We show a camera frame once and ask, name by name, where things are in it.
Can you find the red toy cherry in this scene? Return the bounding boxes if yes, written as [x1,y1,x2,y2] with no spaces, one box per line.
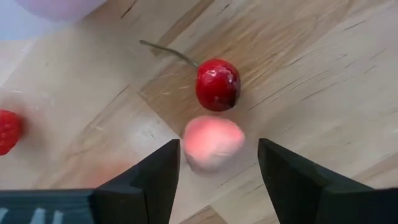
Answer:
[139,39,242,113]

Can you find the small pink toy peach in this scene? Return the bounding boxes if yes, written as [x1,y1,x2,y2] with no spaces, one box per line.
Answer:
[182,115,246,175]

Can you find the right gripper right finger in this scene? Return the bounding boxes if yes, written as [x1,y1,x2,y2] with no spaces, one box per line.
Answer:
[257,138,398,224]

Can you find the small red toy strawberry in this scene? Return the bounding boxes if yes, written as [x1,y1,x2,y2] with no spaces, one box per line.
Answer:
[0,108,25,156]

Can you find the clear plastic tupperware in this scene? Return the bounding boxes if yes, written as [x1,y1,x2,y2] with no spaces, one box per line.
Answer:
[0,0,108,43]

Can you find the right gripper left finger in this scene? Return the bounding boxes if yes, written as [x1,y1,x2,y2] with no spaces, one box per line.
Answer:
[0,138,182,224]

